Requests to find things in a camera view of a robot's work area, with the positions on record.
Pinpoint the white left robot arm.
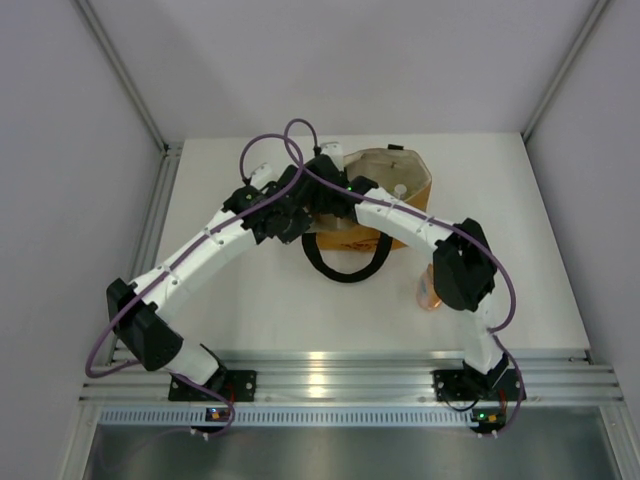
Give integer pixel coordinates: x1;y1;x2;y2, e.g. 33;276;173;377
107;165;310;400

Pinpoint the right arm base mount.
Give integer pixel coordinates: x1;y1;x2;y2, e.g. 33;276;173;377
432;369;523;403

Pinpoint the tan canvas bag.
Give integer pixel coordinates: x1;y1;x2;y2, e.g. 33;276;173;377
302;145;432;284

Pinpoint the frame post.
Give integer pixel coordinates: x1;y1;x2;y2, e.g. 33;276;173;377
70;0;168;153
521;0;613;144

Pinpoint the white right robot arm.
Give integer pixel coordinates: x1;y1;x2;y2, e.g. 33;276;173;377
294;149;508;397

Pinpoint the slotted grey cable duct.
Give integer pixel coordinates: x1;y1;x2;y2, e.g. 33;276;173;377
99;406;498;427

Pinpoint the aluminium frame rail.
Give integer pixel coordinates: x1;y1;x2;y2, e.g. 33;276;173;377
79;350;623;406
107;142;184;361

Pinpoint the left aluminium frame rail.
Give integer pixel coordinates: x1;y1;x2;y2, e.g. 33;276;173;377
107;142;184;361

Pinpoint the front aluminium frame rail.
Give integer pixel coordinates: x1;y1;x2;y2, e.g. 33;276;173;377
79;350;623;406

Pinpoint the right rear frame post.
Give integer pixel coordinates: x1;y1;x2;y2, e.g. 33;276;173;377
521;0;613;144

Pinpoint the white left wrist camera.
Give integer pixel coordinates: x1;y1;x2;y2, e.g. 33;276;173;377
246;163;277;190

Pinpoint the small white bottle in bag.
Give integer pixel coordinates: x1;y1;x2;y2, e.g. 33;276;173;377
393;184;408;200

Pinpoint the left rear frame post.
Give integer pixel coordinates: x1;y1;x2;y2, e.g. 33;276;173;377
70;0;168;153

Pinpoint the orange liquid bottle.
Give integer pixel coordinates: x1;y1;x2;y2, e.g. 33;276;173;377
416;264;442;311

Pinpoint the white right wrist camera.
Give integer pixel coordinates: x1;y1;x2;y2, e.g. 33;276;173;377
320;141;344;171

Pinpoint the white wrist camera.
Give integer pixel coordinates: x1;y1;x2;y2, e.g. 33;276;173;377
320;141;344;171
246;163;277;190

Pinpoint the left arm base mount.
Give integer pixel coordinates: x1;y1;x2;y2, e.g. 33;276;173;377
168;370;257;403

